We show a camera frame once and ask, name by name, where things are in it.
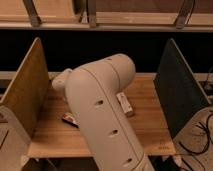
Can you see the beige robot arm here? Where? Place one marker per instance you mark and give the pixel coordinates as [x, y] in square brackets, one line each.
[91, 93]

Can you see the dark rectangular box with label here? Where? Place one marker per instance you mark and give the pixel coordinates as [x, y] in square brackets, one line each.
[67, 118]

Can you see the right dark side panel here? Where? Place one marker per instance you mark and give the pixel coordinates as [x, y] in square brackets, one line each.
[180, 94]

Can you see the left wooden side panel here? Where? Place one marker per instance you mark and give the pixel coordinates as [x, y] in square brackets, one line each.
[23, 98]

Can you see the wooden shelf with metal brackets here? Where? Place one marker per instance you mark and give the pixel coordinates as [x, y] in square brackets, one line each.
[108, 15]

